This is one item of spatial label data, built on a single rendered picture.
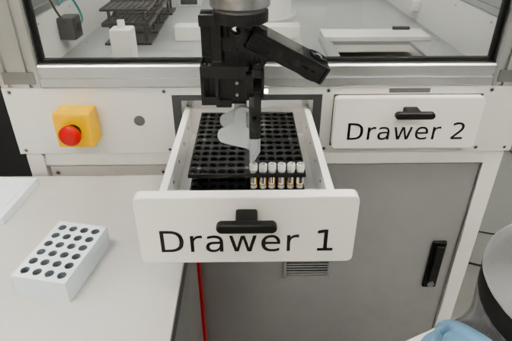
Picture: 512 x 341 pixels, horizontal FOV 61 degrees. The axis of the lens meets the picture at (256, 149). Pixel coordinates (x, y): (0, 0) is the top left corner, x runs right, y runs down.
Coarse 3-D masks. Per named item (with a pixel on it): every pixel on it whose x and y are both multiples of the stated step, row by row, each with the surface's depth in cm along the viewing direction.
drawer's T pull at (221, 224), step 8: (240, 216) 55; (248, 216) 55; (256, 216) 55; (216, 224) 54; (224, 224) 53; (232, 224) 53; (240, 224) 53; (248, 224) 53; (256, 224) 53; (264, 224) 53; (272, 224) 53; (224, 232) 53; (232, 232) 53; (240, 232) 53; (248, 232) 53; (256, 232) 53; (264, 232) 53; (272, 232) 53
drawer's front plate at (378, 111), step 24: (336, 96) 85; (360, 96) 84; (384, 96) 84; (408, 96) 84; (432, 96) 84; (456, 96) 84; (480, 96) 84; (336, 120) 86; (360, 120) 86; (384, 120) 86; (408, 120) 86; (432, 120) 86; (456, 120) 86; (480, 120) 86; (336, 144) 88; (360, 144) 88; (384, 144) 88; (408, 144) 88; (432, 144) 88; (456, 144) 89
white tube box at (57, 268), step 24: (48, 240) 68; (72, 240) 68; (96, 240) 68; (24, 264) 63; (48, 264) 63; (72, 264) 64; (96, 264) 68; (24, 288) 62; (48, 288) 61; (72, 288) 62
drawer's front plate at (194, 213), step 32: (160, 192) 56; (192, 192) 56; (224, 192) 56; (256, 192) 56; (288, 192) 56; (320, 192) 56; (352, 192) 56; (160, 224) 57; (192, 224) 57; (288, 224) 57; (320, 224) 57; (352, 224) 58; (160, 256) 60; (192, 256) 60; (224, 256) 60; (256, 256) 60; (288, 256) 60; (320, 256) 60
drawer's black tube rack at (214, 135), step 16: (272, 112) 84; (288, 112) 84; (208, 128) 79; (272, 128) 78; (288, 128) 78; (208, 144) 74; (224, 144) 79; (272, 144) 73; (288, 144) 73; (192, 160) 69; (208, 160) 69; (224, 160) 70; (240, 160) 70; (256, 160) 69; (272, 160) 74; (288, 160) 74
